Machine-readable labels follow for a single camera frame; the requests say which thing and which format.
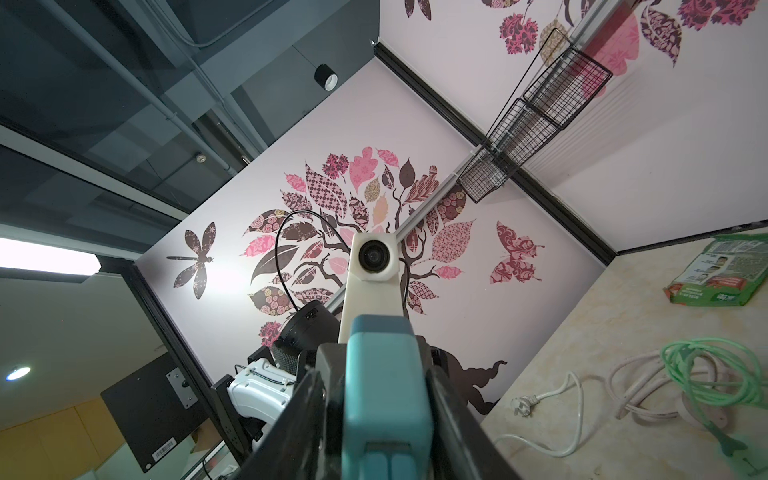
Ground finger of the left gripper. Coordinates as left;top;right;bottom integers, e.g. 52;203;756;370
315;343;347;414

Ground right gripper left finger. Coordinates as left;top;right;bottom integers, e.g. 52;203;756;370
235;370;326;480

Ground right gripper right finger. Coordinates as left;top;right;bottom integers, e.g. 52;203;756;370
426;366;520;480

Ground teal charger plug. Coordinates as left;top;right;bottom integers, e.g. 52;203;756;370
341;315;434;479

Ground light green usb cable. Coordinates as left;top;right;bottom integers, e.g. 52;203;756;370
659;337;768;480

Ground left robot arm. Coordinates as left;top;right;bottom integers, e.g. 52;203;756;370
210;300;346;466

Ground green snack packet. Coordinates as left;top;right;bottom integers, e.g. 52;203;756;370
663;233;767;307

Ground pink coiled socket cable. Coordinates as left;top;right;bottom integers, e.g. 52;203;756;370
605;350;731;431

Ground black wire basket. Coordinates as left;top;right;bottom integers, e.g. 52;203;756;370
457;30;612;203

